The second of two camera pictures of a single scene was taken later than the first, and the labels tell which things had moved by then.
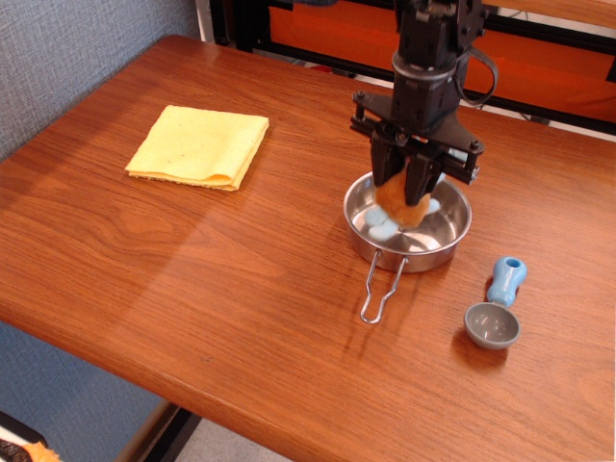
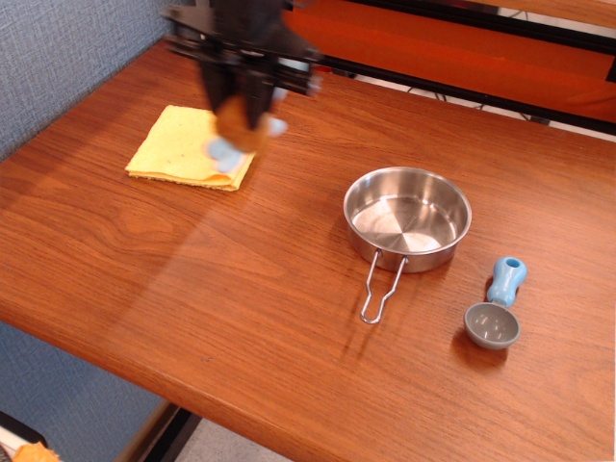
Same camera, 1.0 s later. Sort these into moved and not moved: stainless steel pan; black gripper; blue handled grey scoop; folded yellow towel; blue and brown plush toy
Moved: blue and brown plush toy; black gripper
Not moved: folded yellow towel; stainless steel pan; blue handled grey scoop
